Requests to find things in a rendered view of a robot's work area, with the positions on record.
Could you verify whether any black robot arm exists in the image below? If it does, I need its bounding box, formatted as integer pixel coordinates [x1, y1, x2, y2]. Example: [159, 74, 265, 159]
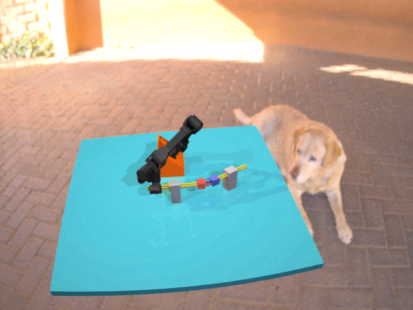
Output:
[136, 115, 203, 184]

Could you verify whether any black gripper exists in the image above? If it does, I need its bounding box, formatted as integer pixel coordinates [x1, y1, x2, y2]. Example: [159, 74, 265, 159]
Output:
[149, 170, 162, 194]

